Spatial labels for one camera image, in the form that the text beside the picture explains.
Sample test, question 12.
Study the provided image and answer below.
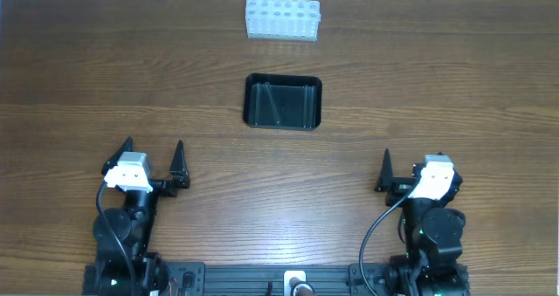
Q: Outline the clear test tube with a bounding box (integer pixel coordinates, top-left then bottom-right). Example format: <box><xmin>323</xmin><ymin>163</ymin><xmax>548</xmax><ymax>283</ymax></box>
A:
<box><xmin>254</xmin><ymin>82</ymin><xmax>264</xmax><ymax>127</ymax></box>
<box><xmin>262</xmin><ymin>82</ymin><xmax>280</xmax><ymax>127</ymax></box>
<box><xmin>301</xmin><ymin>85</ymin><xmax>311</xmax><ymax>128</ymax></box>

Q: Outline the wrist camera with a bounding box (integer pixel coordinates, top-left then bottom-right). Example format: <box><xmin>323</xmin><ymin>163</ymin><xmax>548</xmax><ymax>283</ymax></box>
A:
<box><xmin>410</xmin><ymin>154</ymin><xmax>456</xmax><ymax>201</ymax></box>
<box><xmin>103</xmin><ymin>150</ymin><xmax>154</xmax><ymax>193</ymax></box>

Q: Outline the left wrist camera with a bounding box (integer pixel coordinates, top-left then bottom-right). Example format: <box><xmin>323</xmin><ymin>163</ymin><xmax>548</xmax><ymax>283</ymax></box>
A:
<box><xmin>103</xmin><ymin>150</ymin><xmax>154</xmax><ymax>193</ymax></box>

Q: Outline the black tray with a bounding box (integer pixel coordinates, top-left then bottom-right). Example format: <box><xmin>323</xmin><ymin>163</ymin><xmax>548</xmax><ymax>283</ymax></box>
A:
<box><xmin>242</xmin><ymin>72</ymin><xmax>323</xmax><ymax>132</ymax></box>

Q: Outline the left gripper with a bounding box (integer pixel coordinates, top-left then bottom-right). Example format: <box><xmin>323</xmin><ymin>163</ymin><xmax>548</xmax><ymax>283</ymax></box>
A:
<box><xmin>100</xmin><ymin>136</ymin><xmax>191</xmax><ymax>197</ymax></box>

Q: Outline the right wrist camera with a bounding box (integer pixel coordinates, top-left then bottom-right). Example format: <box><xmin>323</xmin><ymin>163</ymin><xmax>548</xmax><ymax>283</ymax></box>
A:
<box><xmin>410</xmin><ymin>154</ymin><xmax>456</xmax><ymax>201</ymax></box>

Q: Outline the mounting rail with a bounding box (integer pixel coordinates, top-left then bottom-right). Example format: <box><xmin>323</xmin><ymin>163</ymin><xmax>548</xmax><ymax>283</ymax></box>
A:
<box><xmin>82</xmin><ymin>262</ymin><xmax>471</xmax><ymax>296</ymax></box>

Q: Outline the white test tube rack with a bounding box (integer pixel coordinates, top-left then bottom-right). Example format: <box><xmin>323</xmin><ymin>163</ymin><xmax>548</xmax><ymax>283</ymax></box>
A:
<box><xmin>245</xmin><ymin>0</ymin><xmax>321</xmax><ymax>43</ymax></box>

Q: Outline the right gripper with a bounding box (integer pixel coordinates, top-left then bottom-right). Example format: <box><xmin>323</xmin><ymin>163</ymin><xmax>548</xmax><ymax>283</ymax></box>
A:
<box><xmin>374</xmin><ymin>148</ymin><xmax>420</xmax><ymax>206</ymax></box>

